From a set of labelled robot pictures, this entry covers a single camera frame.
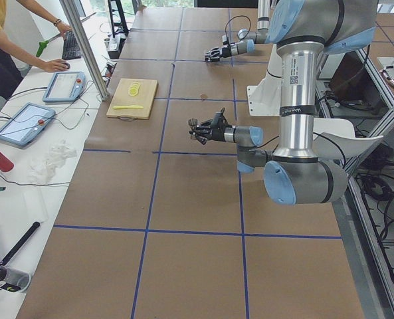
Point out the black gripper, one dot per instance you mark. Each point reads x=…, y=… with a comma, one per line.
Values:
x=217, y=134
x=225, y=50

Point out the steel jigger measuring cup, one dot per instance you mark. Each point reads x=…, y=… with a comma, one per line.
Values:
x=193, y=123

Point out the clear glass cup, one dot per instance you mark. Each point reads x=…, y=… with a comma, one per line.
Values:
x=211, y=59

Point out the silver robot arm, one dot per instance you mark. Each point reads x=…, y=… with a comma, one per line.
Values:
x=246, y=38
x=293, y=173

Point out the person forearm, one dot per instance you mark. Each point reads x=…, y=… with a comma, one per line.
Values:
x=12, y=49

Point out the person hand on mouse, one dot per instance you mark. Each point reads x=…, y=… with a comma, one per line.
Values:
x=54, y=65

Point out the yellow plastic knife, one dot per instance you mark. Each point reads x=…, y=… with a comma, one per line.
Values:
x=124, y=107

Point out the bamboo cutting board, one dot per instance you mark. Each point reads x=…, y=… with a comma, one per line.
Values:
x=145, y=97

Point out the white plastic chair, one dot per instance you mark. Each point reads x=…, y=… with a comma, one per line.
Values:
x=340, y=131

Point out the black keyboard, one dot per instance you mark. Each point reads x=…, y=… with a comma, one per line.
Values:
x=71, y=49

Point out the far teach pendant tablet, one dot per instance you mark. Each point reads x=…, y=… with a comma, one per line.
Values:
x=64, y=87

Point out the teach pendant tablet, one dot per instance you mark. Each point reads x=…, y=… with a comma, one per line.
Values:
x=26, y=124
x=64, y=87

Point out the crumpled white tissue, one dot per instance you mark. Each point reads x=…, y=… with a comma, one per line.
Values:
x=43, y=168

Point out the near teach pendant tablet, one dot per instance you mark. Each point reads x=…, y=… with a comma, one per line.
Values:
x=26, y=124

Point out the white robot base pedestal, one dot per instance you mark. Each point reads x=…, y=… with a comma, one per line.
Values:
x=264, y=99

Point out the aluminium frame post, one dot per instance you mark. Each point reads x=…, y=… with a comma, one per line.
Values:
x=73, y=18

